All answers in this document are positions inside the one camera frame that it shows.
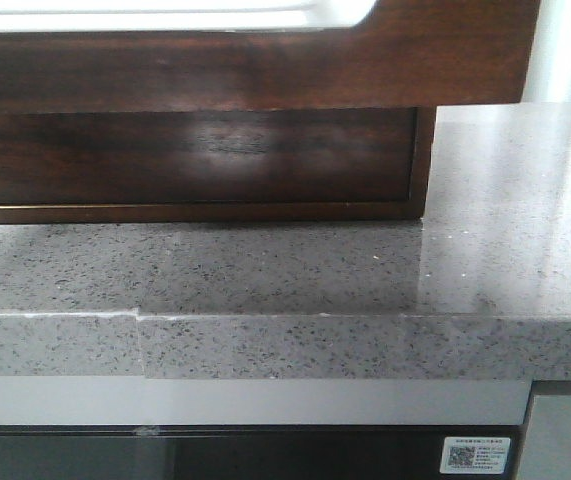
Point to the wooden drawer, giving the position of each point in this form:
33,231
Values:
404,54
207,156

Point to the dark wooden drawer cabinet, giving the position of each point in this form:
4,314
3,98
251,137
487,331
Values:
412,207

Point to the white tray in drawer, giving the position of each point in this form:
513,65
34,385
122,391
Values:
203,16

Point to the white QR code sticker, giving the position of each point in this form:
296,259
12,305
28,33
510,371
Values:
475,455

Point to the white corrugated back panel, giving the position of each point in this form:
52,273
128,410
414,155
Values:
549,72

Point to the grey cabinet door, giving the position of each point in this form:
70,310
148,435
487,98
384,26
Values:
546,447

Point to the black glass appliance door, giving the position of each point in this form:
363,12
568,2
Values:
238,452

